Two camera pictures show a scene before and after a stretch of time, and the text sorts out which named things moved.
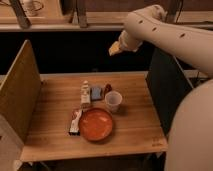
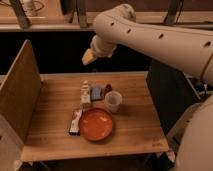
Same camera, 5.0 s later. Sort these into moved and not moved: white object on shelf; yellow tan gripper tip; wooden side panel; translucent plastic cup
Moved: yellow tan gripper tip
Not moved: white object on shelf; translucent plastic cup; wooden side panel
